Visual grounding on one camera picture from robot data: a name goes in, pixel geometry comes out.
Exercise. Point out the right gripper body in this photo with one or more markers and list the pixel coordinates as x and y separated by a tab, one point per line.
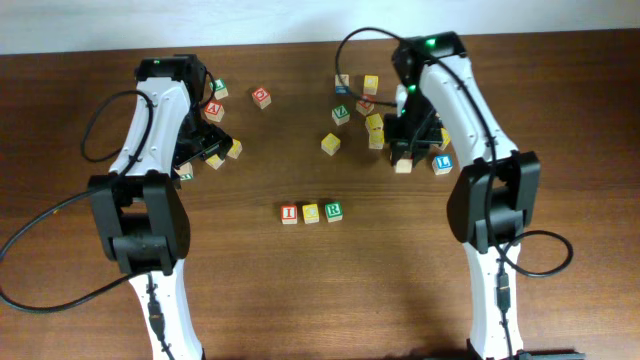
416	128

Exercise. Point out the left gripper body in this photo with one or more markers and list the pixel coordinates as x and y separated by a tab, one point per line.
202	138

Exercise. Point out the red a block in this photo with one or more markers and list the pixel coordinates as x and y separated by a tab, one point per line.
403	166
214	111

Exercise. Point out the red i block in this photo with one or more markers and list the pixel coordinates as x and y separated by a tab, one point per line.
365	105
289	214

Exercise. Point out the green R block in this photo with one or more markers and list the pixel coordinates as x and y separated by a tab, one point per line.
334	211

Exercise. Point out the yellow C block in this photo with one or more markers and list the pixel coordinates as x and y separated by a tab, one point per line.
310	213

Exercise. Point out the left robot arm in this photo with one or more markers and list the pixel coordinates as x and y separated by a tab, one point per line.
141	221

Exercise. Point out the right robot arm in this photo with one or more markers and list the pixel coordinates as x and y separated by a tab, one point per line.
492	202

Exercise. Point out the yellow G block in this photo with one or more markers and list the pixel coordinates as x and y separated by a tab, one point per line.
215	162

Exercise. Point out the yellow block right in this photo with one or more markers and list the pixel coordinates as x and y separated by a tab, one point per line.
445	139

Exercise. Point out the green-sided wooden block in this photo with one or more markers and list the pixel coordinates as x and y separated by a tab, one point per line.
185	172

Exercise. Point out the yellow O block left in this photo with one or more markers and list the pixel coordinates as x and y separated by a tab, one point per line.
235	149

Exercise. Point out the yellow o block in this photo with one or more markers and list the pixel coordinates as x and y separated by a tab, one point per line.
235	149
330	144

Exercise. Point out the yellow block middle upper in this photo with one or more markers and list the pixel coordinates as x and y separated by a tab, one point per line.
374	122

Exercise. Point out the blue L block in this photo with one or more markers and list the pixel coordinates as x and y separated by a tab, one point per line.
442	164

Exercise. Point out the yellow block middle lower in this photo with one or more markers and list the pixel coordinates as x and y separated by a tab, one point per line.
376	139

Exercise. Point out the green L block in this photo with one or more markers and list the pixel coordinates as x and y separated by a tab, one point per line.
219	89

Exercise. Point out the yellow block top row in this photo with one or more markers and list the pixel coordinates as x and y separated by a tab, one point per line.
370	84

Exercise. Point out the red C block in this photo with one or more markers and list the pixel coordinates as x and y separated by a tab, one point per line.
261	97

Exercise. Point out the green Z block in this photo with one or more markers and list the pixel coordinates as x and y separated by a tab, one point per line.
340	115

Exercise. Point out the blue-sided picture block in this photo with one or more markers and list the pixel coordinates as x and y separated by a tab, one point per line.
341	84

